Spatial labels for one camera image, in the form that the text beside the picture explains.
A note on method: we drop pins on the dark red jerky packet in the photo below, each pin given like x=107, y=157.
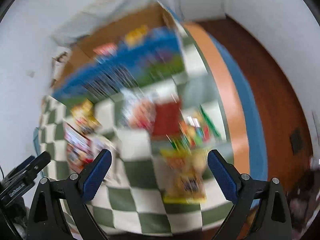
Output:
x=167, y=120

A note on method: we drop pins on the green white checkered mat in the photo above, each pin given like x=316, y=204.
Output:
x=132, y=201

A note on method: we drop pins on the white cookie snack packet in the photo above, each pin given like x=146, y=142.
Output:
x=138, y=110

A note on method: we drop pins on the yellow guoba snack bag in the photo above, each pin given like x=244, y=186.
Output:
x=83, y=115

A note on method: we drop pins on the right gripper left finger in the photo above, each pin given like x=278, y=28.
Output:
x=92, y=176

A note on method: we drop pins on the blue milk cardboard box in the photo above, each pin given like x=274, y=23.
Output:
x=137, y=50

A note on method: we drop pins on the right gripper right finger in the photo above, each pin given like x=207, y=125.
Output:
x=226, y=175

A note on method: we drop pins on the yellow clear puff snack bag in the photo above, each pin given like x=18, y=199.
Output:
x=186, y=184

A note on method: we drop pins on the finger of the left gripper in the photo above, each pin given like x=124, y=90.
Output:
x=21, y=166
x=37, y=165

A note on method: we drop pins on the red white long snack packet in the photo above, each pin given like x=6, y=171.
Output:
x=78, y=150

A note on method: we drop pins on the colourful candy bag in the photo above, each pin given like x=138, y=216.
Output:
x=196, y=130

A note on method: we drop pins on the grey white pillow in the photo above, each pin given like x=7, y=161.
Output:
x=93, y=16

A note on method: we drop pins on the black floor socket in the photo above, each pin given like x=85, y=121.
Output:
x=296, y=141

